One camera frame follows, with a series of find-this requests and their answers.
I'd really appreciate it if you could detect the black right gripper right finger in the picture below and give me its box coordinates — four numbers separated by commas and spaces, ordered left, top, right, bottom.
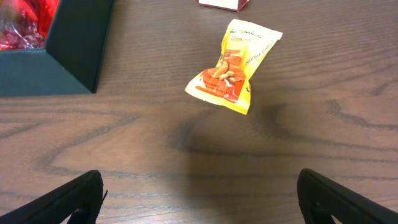
297, 169, 397, 224

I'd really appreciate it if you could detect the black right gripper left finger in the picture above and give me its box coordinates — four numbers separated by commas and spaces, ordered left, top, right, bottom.
1, 170, 107, 224

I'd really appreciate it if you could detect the dark green box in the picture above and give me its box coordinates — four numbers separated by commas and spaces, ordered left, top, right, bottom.
1, 0, 115, 96

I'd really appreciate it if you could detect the red Hacks candy bag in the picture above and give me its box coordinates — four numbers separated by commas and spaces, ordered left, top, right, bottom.
1, 0, 60, 50

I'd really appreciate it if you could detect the red Hello Panda box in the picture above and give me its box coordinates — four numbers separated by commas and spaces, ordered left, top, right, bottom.
197, 0, 249, 12

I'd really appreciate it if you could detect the yellow peanut butter wafer pack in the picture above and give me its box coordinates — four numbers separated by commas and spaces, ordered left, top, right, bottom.
185, 19, 283, 114

